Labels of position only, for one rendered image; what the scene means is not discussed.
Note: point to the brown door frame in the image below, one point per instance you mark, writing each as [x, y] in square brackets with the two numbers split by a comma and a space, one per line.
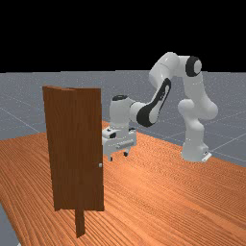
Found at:
[80, 224]

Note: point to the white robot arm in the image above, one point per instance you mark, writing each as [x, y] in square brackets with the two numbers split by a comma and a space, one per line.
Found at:
[193, 96]

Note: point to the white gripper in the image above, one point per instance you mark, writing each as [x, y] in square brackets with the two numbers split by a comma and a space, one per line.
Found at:
[119, 141]

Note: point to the brown door leaf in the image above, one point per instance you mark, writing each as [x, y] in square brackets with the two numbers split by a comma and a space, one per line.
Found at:
[93, 141]

